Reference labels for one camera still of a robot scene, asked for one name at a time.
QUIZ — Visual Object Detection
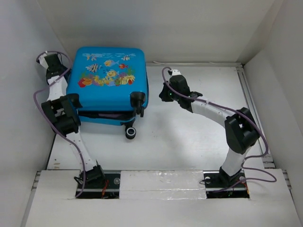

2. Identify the blue kids suitcase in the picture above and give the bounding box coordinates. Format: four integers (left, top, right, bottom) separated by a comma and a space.
66, 46, 149, 140

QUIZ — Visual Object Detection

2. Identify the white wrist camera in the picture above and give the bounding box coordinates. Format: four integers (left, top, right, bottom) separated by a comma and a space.
168, 69, 181, 77
36, 51, 48, 69

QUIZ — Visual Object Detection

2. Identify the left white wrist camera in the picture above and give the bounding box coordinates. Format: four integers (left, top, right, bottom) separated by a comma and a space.
36, 51, 48, 69

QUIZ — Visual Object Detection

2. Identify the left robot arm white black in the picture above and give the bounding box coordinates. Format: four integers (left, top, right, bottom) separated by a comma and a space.
41, 53, 108, 188

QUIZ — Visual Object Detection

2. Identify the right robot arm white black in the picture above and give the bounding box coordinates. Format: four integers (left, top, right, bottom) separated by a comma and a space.
159, 70, 261, 187

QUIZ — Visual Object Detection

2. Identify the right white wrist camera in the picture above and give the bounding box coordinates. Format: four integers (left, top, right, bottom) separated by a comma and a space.
168, 69, 181, 77

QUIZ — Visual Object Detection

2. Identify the aluminium frame rail right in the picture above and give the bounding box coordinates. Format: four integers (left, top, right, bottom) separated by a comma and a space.
236, 63, 270, 152

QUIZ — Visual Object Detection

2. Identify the purple shirt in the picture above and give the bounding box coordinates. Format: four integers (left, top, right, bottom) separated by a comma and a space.
98, 113, 124, 119

